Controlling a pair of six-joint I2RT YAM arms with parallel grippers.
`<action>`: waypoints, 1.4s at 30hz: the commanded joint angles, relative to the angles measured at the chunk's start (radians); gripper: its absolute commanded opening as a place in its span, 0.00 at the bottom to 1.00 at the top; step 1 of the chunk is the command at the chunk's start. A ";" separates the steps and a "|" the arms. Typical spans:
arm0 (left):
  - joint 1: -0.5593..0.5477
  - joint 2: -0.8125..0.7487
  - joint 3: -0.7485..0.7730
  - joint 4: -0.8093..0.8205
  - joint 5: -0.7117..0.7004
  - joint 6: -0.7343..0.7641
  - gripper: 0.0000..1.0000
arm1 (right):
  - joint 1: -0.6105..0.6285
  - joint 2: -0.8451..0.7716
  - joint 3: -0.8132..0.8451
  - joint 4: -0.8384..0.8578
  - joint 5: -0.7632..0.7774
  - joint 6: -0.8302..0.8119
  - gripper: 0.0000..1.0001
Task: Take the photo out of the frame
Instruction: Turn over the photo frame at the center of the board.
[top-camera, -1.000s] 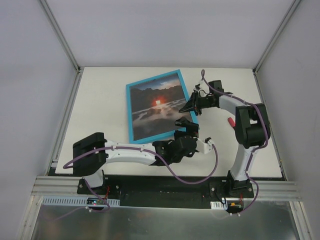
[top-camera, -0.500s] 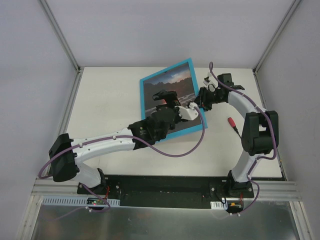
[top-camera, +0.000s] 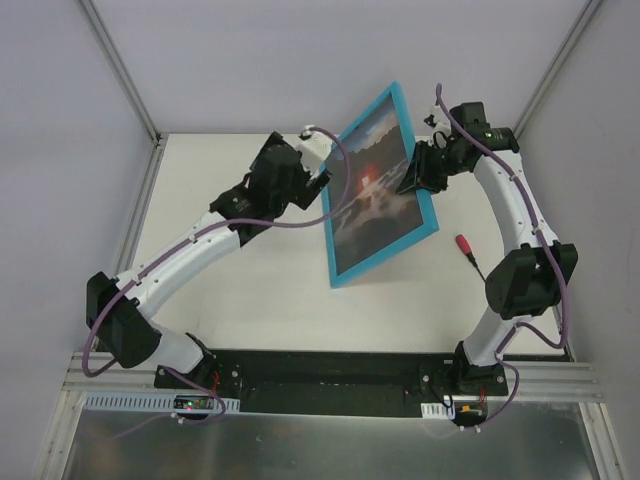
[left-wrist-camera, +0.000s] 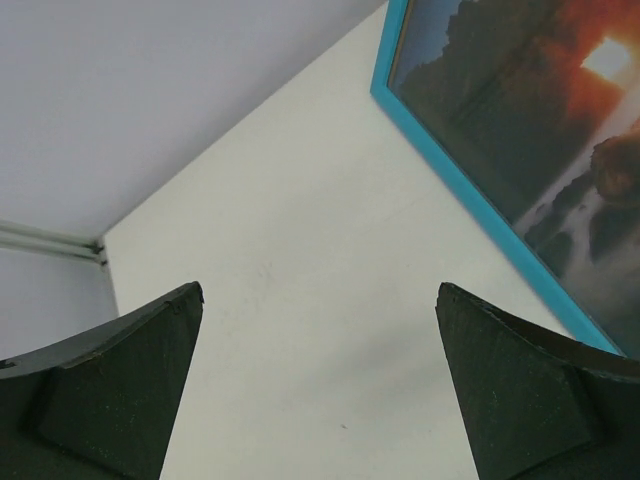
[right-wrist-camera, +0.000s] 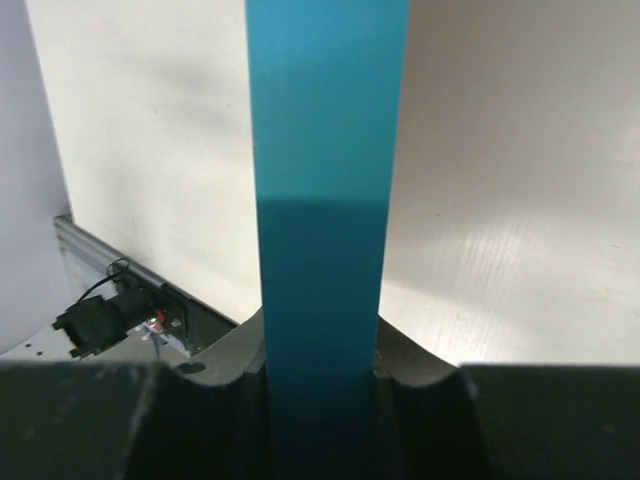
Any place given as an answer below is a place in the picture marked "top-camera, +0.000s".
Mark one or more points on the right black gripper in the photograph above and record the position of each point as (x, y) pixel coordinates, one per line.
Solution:
(426, 167)

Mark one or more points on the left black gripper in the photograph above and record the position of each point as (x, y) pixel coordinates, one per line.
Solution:
(304, 185)

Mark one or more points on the blue picture frame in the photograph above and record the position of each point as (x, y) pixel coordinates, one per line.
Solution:
(431, 224)

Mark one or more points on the red handled screwdriver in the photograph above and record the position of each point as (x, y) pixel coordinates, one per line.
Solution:
(466, 250)

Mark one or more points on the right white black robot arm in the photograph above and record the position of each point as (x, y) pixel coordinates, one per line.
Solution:
(536, 268)

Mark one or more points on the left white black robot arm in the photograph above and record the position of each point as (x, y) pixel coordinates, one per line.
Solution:
(120, 309)

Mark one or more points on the sunset seascape photo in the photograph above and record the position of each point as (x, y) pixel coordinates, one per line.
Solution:
(369, 215)

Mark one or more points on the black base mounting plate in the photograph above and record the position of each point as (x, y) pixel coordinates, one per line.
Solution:
(333, 401)

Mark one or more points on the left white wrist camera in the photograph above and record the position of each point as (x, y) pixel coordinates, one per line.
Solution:
(314, 148)

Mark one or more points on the left aluminium corner post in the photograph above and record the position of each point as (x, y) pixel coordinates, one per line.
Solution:
(121, 73)

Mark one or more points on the aluminium corner post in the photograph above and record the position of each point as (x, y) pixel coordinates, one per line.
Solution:
(121, 73)
(586, 16)

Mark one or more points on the right white cable duct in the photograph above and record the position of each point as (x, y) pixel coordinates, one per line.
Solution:
(437, 411)

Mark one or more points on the white cable duct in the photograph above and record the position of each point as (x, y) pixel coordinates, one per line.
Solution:
(152, 403)
(437, 411)

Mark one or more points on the front aluminium rail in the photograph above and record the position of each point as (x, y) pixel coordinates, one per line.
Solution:
(236, 373)

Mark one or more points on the right aluminium corner post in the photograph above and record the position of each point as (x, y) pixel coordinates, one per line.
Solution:
(586, 16)

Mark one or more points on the left white cable duct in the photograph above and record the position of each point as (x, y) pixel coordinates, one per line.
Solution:
(152, 403)

